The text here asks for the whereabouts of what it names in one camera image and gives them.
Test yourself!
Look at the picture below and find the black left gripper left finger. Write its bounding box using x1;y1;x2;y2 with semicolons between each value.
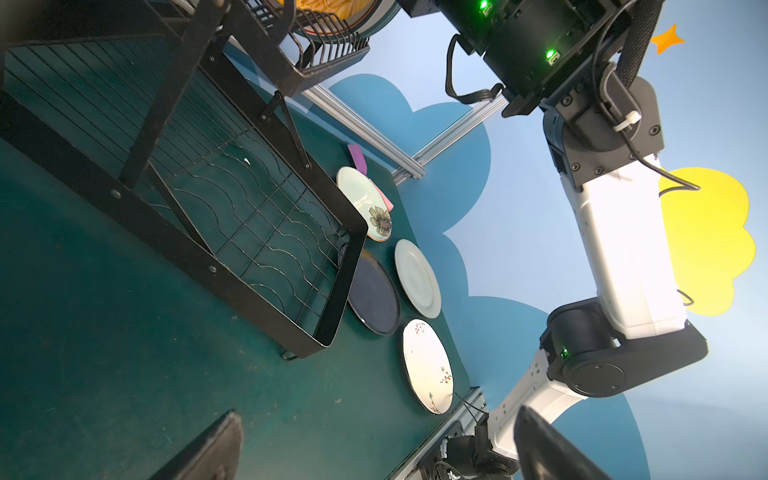
150;410;243;480

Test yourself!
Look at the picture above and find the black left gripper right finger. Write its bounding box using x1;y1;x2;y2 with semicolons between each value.
514;405;610;480

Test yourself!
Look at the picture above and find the dark blue plate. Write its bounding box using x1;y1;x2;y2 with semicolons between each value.
348;250;400;337

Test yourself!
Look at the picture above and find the black wire dish rack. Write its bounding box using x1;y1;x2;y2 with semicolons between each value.
1;1;368;359

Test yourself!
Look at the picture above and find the yellow woven round mat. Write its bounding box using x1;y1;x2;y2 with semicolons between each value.
295;0;381;25

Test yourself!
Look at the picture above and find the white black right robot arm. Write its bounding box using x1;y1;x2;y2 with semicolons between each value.
402;1;708;479

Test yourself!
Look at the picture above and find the cream floral sprig plate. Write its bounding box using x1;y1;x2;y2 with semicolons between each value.
402;319;454;415

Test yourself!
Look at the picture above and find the pale green plain plate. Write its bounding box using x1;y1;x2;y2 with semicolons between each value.
394;239;442;319

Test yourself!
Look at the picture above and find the pale green flower plate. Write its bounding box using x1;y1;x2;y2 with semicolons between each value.
336;167;393;243

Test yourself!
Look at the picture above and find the purple pink spatula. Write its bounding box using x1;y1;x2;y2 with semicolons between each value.
347;144;394;212

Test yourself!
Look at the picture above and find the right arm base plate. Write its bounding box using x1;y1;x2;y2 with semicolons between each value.
417;415;520;479

